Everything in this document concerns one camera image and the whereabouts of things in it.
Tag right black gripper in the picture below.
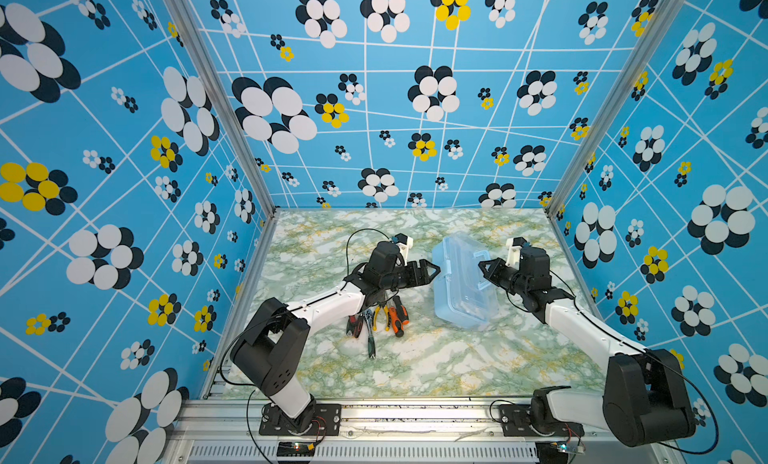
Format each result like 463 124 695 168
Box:
480 259 530 299

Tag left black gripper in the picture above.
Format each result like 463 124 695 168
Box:
379 259 440 293

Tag orange black screwdriver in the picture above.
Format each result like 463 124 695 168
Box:
388 295 409 338

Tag yellow-handled pliers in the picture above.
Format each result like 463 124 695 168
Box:
372 305 391 332

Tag chrome ratchet wrench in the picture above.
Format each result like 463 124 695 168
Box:
363 308 377 360

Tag red-handled ratchet wrench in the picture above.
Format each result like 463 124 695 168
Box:
346 314 364 339

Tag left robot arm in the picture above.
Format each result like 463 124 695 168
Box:
230 240 440 433

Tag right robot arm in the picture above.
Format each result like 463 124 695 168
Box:
478 246 696 447

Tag right green circuit board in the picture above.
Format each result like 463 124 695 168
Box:
536 442 585 464

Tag green circuit board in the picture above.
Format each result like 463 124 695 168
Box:
536 442 585 464
277 442 316 458

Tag left green circuit board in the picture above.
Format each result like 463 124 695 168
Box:
277 442 316 458

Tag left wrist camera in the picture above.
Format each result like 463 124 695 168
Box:
391 233 414 263

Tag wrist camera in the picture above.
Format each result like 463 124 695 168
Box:
391 233 414 263
505 237 529 270

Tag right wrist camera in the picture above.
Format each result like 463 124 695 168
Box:
505 237 529 270

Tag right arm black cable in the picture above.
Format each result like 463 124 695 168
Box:
548 268 720 456

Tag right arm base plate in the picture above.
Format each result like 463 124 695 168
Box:
490 402 585 440

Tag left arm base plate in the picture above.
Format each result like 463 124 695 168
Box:
258 403 342 437

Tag aluminium front rail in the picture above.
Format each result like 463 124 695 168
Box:
162 398 685 463

